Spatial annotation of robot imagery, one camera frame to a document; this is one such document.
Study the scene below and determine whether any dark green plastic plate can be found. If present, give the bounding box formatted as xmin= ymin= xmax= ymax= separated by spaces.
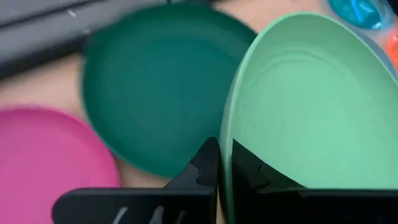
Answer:
xmin=81 ymin=2 xmax=259 ymax=179

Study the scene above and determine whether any grey-blue plastic plate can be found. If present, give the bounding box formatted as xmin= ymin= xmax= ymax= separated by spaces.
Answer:
xmin=349 ymin=26 xmax=398 ymax=82

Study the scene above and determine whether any blue transparent plastic plate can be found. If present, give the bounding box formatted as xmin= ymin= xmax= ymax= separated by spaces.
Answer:
xmin=328 ymin=0 xmax=394 ymax=31

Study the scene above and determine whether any black aluminium table frame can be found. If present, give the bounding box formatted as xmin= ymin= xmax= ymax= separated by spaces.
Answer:
xmin=0 ymin=30 xmax=94 ymax=80

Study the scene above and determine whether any pink plastic plate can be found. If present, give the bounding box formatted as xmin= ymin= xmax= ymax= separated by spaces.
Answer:
xmin=0 ymin=105 xmax=121 ymax=224

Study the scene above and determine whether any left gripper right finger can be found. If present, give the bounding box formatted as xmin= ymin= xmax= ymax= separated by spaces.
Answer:
xmin=231 ymin=139 xmax=398 ymax=224

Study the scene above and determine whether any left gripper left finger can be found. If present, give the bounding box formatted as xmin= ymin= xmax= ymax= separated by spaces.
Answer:
xmin=51 ymin=136 xmax=220 ymax=224

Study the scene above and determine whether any light green plastic plate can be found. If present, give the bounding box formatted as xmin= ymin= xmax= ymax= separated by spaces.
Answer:
xmin=219 ymin=11 xmax=398 ymax=224

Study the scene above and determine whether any orange transparent plastic plate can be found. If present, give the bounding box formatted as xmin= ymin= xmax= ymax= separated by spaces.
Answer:
xmin=386 ymin=32 xmax=398 ymax=71

